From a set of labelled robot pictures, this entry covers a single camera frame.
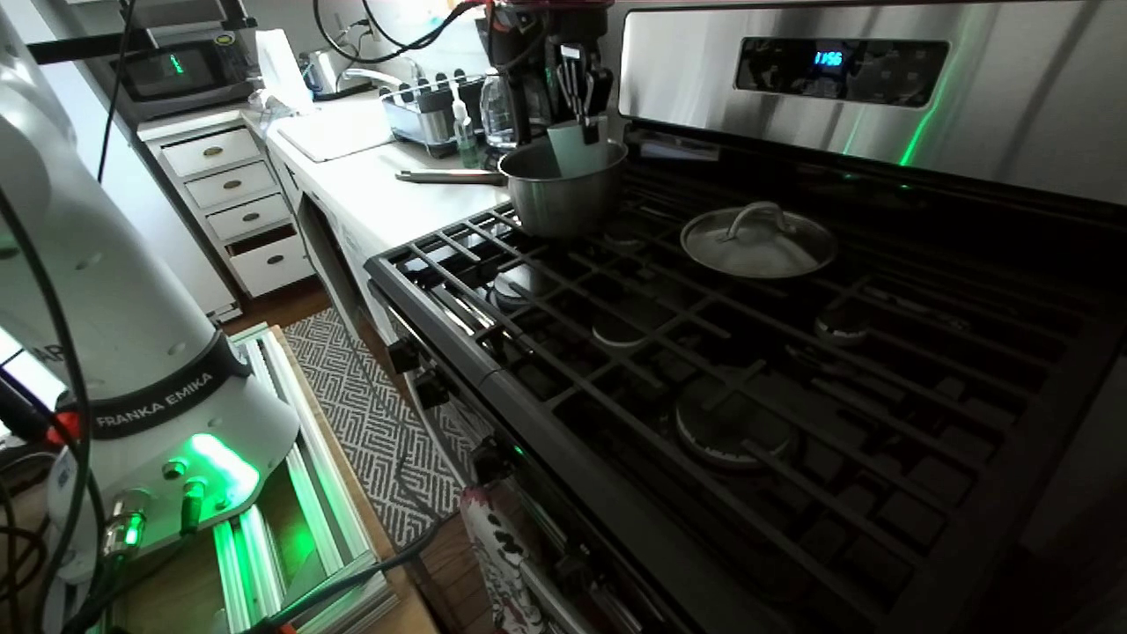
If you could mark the stainless steel saucepan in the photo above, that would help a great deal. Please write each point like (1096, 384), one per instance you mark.
(556, 196)

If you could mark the white cutting board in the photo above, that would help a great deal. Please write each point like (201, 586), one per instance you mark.
(334, 136)

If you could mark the glass pot lid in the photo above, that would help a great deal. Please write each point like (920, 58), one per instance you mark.
(760, 241)

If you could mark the patterned floor rug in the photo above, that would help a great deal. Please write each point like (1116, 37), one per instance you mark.
(396, 460)

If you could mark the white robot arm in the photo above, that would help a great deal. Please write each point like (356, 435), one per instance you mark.
(175, 432)

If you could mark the stainless steel gas stove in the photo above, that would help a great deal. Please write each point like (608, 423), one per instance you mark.
(847, 453)

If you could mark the light blue plastic cup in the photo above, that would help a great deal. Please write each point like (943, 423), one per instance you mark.
(569, 149)

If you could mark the white drawer cabinet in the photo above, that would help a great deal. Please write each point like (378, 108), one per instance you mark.
(226, 181)

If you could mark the microwave oven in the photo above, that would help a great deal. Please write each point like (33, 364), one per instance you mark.
(175, 78)

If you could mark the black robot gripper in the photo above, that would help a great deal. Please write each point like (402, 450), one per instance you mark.
(549, 55)

